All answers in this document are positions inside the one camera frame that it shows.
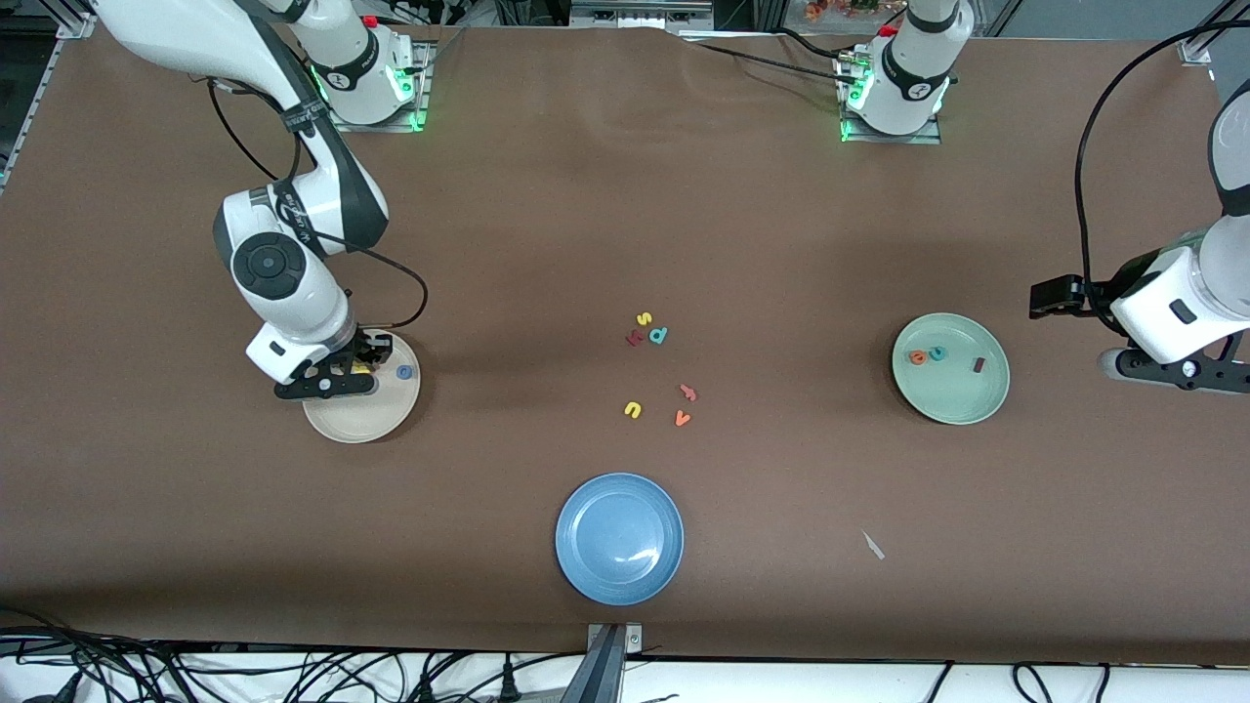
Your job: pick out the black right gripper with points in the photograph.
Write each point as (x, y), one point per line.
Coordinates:
(371, 345)

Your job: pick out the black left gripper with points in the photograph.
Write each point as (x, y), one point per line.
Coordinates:
(1096, 294)

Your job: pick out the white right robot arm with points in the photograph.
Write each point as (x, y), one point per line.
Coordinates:
(293, 264)

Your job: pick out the beige brown round plate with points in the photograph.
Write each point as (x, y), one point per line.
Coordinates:
(366, 415)

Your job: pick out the pale green round plate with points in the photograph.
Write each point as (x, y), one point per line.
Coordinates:
(952, 395)

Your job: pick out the teal foam letter p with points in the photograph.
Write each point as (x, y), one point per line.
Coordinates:
(652, 337)

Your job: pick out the brown table cover sheet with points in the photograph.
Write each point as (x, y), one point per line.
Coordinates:
(625, 195)

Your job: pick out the blue round plate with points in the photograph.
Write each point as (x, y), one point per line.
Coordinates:
(619, 539)

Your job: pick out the small white paper scrap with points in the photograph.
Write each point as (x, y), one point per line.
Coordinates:
(873, 546)

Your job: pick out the black power plug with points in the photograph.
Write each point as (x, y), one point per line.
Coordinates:
(426, 689)
(507, 680)

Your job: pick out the orange artificial flowers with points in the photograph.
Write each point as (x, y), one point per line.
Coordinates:
(830, 10)

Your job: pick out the grey metal box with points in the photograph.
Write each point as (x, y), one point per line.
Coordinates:
(640, 15)

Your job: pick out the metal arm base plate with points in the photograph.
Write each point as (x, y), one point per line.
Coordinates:
(889, 140)
(422, 88)

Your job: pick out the aluminium frame profile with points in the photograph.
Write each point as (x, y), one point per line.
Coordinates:
(78, 24)
(1196, 49)

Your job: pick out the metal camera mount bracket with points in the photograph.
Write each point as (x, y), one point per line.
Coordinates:
(607, 664)

